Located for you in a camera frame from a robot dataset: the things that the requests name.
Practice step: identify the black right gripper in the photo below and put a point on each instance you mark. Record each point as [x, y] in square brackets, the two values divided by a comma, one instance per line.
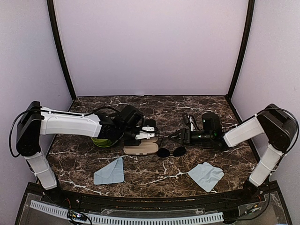
[186, 136]

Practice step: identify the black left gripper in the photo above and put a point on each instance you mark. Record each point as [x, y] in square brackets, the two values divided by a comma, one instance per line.
[131, 143]

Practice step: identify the plaid brown glasses case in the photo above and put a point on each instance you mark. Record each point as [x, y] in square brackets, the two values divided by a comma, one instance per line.
[146, 147]

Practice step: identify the black round sunglasses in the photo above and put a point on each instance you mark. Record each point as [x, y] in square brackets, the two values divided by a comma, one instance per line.
[169, 148]

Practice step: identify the blue cleaning cloth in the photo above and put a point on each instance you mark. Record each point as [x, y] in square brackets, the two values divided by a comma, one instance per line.
[206, 176]
[110, 174]

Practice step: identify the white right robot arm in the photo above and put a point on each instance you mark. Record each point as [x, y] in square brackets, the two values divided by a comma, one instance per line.
[279, 126]

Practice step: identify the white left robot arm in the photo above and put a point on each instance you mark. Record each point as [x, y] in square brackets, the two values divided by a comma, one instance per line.
[37, 121]

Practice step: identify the green plate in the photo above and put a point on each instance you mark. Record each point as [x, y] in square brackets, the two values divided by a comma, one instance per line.
[103, 143]

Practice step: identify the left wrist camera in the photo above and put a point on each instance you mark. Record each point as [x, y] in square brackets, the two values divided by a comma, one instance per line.
[149, 123]

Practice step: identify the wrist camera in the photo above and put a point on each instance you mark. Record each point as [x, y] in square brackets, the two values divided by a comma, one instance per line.
[189, 121]
[149, 123]

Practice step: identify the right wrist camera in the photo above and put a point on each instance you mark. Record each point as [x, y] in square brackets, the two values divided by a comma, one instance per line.
[189, 121]

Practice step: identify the white slotted cable duct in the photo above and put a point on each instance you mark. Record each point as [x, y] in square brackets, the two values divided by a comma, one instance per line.
[77, 218]

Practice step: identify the black corner frame post right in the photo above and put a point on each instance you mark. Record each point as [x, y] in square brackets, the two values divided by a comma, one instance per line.
[242, 50]

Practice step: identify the black corner frame post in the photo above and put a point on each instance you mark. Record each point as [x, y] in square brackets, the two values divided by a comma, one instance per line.
[242, 50]
[59, 48]

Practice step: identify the black corner frame post left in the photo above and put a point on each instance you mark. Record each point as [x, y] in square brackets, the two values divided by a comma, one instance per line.
[59, 48]

